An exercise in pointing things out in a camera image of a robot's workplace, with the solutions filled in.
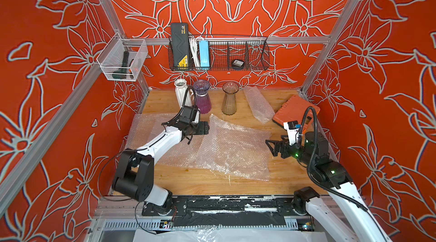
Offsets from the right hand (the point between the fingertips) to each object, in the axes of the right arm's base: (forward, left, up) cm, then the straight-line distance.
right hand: (271, 138), depth 72 cm
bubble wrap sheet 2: (+18, +68, -20) cm, 73 cm away
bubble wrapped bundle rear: (+25, -1, -10) cm, 27 cm away
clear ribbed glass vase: (+29, +17, -12) cm, 36 cm away
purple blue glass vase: (+29, +33, -8) cm, 44 cm away
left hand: (+13, +32, -11) cm, 36 cm away
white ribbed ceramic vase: (+28, +44, +2) cm, 52 cm away
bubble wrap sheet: (+4, +17, -20) cm, 27 cm away
